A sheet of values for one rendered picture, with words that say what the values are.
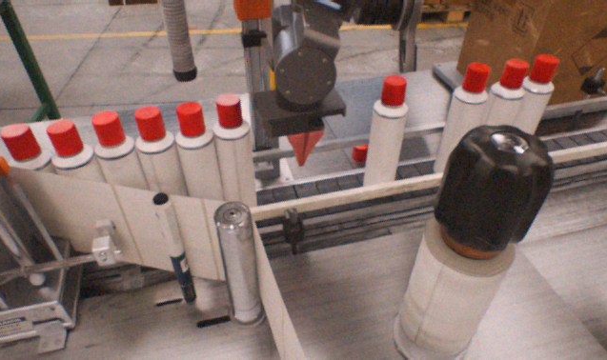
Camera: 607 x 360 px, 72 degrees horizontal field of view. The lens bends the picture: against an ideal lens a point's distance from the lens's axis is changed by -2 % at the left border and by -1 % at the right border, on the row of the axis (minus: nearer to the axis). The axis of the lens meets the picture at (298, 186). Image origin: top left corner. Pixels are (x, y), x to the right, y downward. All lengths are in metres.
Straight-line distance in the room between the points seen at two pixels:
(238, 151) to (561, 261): 0.54
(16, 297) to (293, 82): 0.41
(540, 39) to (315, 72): 0.69
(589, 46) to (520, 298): 0.63
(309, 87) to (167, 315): 0.35
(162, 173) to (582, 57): 0.90
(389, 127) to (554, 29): 0.49
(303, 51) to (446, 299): 0.27
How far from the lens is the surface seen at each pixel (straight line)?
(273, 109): 0.50
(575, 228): 0.88
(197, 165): 0.59
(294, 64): 0.39
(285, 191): 0.72
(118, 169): 0.60
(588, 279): 0.80
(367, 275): 0.61
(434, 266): 0.42
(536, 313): 0.65
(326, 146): 0.69
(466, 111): 0.71
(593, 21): 1.08
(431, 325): 0.49
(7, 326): 0.63
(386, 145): 0.66
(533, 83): 0.78
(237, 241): 0.43
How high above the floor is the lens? 1.37
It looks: 42 degrees down
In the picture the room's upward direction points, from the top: straight up
